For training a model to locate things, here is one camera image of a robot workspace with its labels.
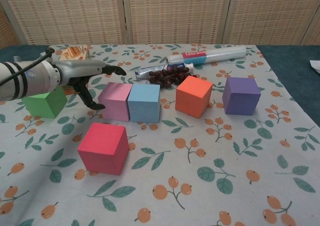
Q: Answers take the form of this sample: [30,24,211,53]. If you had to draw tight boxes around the light blue foam cube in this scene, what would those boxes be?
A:
[127,83,161,124]

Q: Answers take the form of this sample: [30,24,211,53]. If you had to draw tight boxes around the purple foam cube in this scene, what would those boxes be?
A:
[221,76,262,116]

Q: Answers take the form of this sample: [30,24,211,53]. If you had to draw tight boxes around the white blue toothpaste tube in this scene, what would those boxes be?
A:
[134,62,195,81]

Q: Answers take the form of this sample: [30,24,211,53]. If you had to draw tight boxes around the pink foam cube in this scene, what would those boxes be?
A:
[97,82,133,122]

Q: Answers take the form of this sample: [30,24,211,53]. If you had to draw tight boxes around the plastic food wrap roll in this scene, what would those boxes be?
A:
[166,45,246,67]

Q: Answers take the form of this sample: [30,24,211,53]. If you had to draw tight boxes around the red foam cube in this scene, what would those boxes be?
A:
[77,122,130,177]

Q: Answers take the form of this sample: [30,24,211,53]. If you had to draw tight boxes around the floral print tablecloth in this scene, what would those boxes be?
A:
[0,43,320,226]

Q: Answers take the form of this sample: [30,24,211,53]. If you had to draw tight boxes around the orange biscuit box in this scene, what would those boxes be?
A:
[53,44,90,95]

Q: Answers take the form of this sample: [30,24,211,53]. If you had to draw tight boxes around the orange foam cube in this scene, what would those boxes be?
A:
[175,75,214,119]

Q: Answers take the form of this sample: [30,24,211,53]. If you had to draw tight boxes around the green foam cube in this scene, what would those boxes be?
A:
[21,85,68,119]

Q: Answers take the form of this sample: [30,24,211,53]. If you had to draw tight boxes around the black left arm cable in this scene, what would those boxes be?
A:
[0,47,55,87]

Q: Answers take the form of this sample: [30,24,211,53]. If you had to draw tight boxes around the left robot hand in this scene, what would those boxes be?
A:
[51,60,127,110]

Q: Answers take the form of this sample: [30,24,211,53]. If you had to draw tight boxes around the bamboo folding screen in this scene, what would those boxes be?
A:
[0,0,320,50]

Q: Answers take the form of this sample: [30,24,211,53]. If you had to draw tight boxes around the dark red grape bunch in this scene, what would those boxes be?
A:
[148,64,198,89]

